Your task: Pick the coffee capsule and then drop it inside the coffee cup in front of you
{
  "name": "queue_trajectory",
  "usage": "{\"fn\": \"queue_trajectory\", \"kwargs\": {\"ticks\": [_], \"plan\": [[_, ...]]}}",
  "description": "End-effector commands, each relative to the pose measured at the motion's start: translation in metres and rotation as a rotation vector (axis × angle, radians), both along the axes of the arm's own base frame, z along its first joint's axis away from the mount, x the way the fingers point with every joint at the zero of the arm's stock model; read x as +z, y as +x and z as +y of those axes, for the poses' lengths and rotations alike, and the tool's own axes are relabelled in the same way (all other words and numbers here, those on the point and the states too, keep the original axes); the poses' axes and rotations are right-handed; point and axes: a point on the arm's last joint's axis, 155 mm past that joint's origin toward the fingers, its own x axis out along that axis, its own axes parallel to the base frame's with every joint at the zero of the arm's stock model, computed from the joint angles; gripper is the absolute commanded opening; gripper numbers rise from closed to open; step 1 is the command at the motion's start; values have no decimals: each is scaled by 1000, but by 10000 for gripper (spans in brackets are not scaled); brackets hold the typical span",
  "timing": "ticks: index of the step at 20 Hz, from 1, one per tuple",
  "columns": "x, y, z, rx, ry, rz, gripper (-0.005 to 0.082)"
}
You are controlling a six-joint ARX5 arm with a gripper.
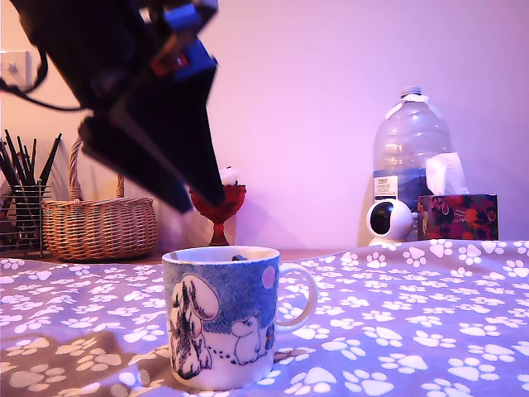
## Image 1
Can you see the grey paw print cloth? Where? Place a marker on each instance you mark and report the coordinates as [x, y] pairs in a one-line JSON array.
[[413, 322]]

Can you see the clear bottle with dark cap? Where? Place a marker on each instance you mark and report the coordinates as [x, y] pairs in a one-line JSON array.
[[173, 231]]

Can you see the white wall switch plate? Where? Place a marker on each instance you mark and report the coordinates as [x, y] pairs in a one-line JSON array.
[[16, 68]]

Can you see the dark coffee capsule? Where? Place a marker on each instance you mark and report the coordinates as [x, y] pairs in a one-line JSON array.
[[238, 258]]

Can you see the large clear water bottle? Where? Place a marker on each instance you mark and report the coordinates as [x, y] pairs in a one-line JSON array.
[[409, 140]]

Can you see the small white candle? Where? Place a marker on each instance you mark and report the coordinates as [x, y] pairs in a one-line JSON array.
[[229, 173]]

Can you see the blue cartoon print mug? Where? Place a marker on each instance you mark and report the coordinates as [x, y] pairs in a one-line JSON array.
[[223, 297]]

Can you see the white paper tissue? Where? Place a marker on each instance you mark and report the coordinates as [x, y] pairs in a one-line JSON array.
[[444, 173]]

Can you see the dark floral tissue box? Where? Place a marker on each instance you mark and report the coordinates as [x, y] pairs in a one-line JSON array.
[[458, 217]]

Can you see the small white round camera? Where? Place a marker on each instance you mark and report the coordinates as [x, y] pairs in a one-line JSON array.
[[392, 219]]

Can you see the red glass goblet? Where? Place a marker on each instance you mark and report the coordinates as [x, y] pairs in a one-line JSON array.
[[221, 223]]

